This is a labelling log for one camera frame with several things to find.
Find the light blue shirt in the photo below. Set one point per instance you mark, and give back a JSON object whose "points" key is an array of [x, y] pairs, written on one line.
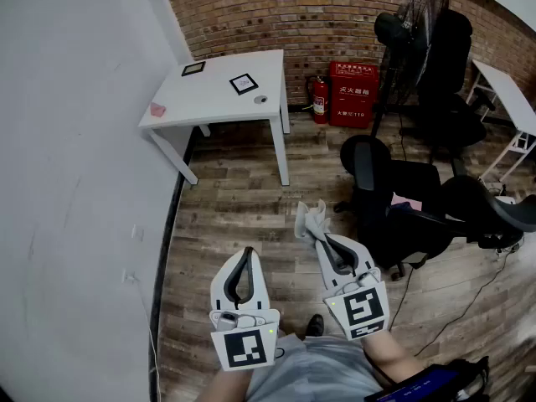
{"points": [[314, 371]]}

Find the black shoe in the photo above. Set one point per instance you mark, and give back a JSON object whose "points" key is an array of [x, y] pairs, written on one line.
{"points": [[315, 326]]}

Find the pink cloth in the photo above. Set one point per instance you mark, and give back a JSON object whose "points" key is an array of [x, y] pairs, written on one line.
{"points": [[158, 110]]}

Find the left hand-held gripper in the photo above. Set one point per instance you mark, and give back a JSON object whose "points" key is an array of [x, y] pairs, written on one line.
{"points": [[245, 348]]}

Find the tall black office chair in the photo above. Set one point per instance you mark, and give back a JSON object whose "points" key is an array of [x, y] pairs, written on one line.
{"points": [[448, 99]]}

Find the white trestle desk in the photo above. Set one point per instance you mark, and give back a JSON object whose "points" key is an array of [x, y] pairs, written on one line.
{"points": [[506, 94]]}

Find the person's right forearm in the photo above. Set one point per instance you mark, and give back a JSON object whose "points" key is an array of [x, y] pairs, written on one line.
{"points": [[389, 356]]}

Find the black office chair grey armrests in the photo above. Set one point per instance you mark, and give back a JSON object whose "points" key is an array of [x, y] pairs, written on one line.
{"points": [[410, 228]]}

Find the white wall socket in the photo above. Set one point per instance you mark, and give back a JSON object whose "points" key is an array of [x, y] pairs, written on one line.
{"points": [[138, 233], [129, 276]]}

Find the red fire extinguisher box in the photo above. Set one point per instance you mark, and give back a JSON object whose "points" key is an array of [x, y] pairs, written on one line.
{"points": [[354, 94]]}

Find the red fire extinguisher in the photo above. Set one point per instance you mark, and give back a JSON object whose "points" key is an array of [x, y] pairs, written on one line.
{"points": [[319, 101]]}

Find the white round device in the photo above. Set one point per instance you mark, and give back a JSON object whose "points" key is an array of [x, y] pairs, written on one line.
{"points": [[496, 189]]}

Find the black frame white picture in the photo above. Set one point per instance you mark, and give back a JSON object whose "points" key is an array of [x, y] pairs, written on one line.
{"points": [[243, 84]]}

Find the white table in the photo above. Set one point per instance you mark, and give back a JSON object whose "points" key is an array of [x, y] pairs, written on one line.
{"points": [[218, 103]]}

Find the grey wiping cloth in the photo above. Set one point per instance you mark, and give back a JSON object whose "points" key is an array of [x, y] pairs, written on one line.
{"points": [[312, 222]]}

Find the phone with blue screen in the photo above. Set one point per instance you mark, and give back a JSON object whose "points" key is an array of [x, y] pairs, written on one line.
{"points": [[419, 385]]}

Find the person's left forearm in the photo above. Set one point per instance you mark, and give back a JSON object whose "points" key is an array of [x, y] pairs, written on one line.
{"points": [[228, 385]]}

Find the black frame tan picture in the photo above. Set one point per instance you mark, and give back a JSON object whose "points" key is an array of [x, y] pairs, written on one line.
{"points": [[193, 69]]}

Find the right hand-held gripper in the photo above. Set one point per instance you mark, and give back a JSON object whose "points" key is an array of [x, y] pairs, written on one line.
{"points": [[364, 308]]}

